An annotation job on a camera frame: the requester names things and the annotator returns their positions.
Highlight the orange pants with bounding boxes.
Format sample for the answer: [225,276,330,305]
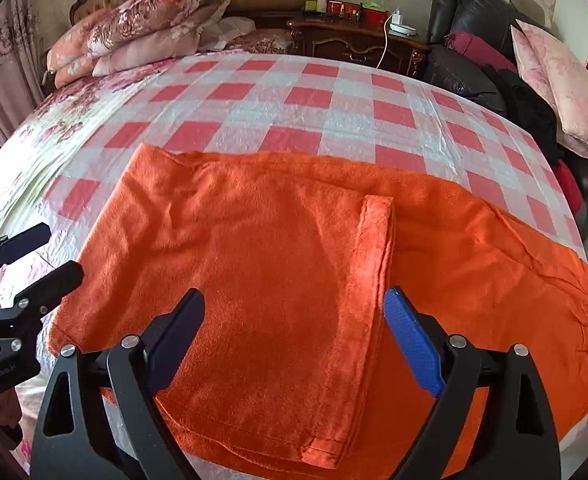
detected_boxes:
[48,144,588,479]

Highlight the black clothing pile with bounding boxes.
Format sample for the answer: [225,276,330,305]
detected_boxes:
[483,64,560,168]

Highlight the left hand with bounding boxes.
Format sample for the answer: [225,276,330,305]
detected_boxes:
[0,388,23,451]

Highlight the pink curtain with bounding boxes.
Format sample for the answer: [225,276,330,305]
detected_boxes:
[0,0,44,148]

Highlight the salmon floral pillow lower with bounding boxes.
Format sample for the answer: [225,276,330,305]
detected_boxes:
[54,55,99,89]

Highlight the salmon floral pillow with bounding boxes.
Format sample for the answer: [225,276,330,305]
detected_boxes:
[47,9,110,73]
[54,55,99,89]

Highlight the salmon floral pillow upper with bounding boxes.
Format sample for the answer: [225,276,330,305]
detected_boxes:
[47,9,110,73]

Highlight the red folded garment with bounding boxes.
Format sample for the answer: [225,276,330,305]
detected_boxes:
[552,160,585,217]

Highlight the pink pillow under quilt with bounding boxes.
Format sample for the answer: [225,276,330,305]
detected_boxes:
[92,16,256,77]

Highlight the pink floral cushion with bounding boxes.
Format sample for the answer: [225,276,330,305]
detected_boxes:
[511,21,588,159]

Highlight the red white checkered cloth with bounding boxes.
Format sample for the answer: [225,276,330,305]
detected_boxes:
[0,52,588,480]

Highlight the dark wooden nightstand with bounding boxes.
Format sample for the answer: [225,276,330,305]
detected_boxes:
[288,18,430,79]

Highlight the maroon cushion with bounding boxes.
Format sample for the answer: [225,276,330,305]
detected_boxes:
[445,32,518,74]

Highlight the red tin box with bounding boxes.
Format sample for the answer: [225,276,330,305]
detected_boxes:
[360,6,388,30]

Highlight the black leather armchair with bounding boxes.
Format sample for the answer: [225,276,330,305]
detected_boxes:
[424,0,588,238]

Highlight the white charging cable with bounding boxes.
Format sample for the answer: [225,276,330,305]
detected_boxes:
[374,8,400,72]

